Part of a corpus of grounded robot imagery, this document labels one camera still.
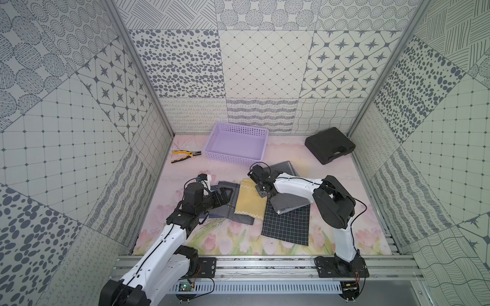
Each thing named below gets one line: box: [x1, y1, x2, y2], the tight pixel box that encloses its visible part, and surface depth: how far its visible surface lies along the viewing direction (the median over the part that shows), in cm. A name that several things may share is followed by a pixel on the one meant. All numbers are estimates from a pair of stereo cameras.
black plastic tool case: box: [304, 126, 357, 165], surface depth 113 cm
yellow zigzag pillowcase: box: [234, 178, 268, 221], surface depth 91 cm
